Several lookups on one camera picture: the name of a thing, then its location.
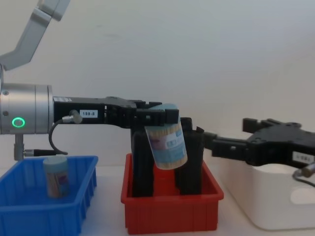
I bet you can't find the thin dark wrist cable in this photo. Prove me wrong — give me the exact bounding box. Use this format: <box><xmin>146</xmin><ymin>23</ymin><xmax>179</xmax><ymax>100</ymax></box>
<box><xmin>23</xmin><ymin>109</ymin><xmax>84</xmax><ymax>157</ymax></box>
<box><xmin>292</xmin><ymin>163</ymin><xmax>315</xmax><ymax>188</ymax></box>

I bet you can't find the thin dark left wrist cable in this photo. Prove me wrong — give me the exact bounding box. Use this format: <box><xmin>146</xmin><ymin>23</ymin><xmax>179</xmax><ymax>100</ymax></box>
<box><xmin>23</xmin><ymin>109</ymin><xmax>84</xmax><ymax>157</ymax></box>

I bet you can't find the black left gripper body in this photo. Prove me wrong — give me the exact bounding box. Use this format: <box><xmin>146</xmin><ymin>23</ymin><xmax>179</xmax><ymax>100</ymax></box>
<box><xmin>53</xmin><ymin>95</ymin><xmax>138</xmax><ymax>129</ymax></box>

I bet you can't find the clear toothpick jar blue cap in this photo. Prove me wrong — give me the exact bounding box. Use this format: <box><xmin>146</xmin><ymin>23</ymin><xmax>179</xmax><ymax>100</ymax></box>
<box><xmin>42</xmin><ymin>154</ymin><xmax>70</xmax><ymax>200</ymax></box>
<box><xmin>144</xmin><ymin>102</ymin><xmax>189</xmax><ymax>170</ymax></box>

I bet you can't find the black ribbed upright block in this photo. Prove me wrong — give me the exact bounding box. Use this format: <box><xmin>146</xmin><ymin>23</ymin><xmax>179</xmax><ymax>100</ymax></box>
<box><xmin>175</xmin><ymin>117</ymin><xmax>206</xmax><ymax>196</ymax></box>

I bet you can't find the blue plastic bin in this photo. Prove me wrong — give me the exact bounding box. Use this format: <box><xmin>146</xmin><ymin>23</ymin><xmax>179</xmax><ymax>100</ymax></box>
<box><xmin>0</xmin><ymin>154</ymin><xmax>99</xmax><ymax>236</ymax></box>

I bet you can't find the white plastic box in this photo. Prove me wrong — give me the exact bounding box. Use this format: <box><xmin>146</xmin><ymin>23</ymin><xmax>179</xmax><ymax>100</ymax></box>
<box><xmin>213</xmin><ymin>154</ymin><xmax>315</xmax><ymax>231</ymax></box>

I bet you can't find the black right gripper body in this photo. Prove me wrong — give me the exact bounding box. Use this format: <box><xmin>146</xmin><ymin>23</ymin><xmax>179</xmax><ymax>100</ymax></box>
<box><xmin>246</xmin><ymin>118</ymin><xmax>315</xmax><ymax>173</ymax></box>

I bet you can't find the red plastic bin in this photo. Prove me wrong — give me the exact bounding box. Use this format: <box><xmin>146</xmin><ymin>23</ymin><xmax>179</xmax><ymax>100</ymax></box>
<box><xmin>120</xmin><ymin>153</ymin><xmax>225</xmax><ymax>235</ymax></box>

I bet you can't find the thin dark right wrist cable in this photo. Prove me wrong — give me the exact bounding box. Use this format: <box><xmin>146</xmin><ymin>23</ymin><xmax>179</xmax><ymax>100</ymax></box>
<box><xmin>292</xmin><ymin>163</ymin><xmax>315</xmax><ymax>188</ymax></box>

